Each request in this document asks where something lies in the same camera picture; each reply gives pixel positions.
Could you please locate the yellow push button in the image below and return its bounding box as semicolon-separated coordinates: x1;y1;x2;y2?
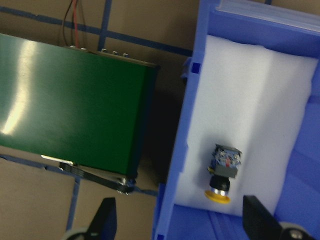
204;144;242;205

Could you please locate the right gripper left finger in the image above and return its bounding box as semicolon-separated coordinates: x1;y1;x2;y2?
62;197;117;240

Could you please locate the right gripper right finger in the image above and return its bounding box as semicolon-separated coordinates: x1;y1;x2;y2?
242;195;314;240

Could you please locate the green conveyor belt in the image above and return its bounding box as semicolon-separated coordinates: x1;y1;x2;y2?
0;34;159;194

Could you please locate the white foam liner right bin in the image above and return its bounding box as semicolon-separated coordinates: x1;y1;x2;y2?
174;35;318;216

